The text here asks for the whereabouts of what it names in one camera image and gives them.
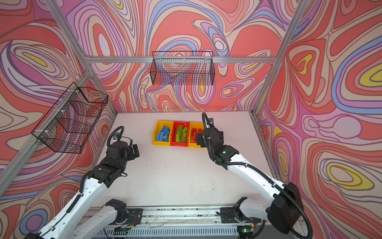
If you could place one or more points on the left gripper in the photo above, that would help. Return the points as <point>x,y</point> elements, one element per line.
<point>132,155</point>

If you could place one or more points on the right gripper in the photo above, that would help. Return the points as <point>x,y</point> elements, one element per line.
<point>200,140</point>

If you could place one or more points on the red lego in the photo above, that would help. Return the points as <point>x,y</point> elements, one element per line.
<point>194,134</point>

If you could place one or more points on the green lego square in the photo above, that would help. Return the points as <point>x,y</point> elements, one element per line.
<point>185,131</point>

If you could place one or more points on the green lego tall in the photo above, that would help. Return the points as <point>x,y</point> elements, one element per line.
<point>179,129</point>

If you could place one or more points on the blue lego studs up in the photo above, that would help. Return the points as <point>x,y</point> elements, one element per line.
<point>159,136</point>

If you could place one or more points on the blue lego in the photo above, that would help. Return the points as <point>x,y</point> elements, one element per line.
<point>165,129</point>

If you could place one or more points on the blue lego underside up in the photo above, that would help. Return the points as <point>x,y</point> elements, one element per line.
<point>165,138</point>

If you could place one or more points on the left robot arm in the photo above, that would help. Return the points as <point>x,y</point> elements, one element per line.
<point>66,225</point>

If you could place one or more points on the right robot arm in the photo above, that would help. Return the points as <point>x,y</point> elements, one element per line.
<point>282,206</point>

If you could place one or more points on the right yellow bin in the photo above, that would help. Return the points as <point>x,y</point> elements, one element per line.
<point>194,125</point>

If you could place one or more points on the yellow bin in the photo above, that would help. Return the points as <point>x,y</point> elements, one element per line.
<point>157,129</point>
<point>194,125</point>

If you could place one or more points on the red middle bin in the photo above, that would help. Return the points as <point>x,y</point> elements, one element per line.
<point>173,137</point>

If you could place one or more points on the left yellow bin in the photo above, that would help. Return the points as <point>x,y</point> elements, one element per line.
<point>157,129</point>

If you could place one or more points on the left wire basket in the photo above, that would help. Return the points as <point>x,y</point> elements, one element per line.
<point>70,124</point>

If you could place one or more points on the wire basket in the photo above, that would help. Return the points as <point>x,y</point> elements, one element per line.
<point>70,124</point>
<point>179,68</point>

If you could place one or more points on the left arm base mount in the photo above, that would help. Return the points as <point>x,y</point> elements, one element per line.
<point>133,219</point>

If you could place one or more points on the back wire basket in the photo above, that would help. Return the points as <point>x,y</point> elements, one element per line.
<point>179,68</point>

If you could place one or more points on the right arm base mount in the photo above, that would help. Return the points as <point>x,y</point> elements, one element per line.
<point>231,215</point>

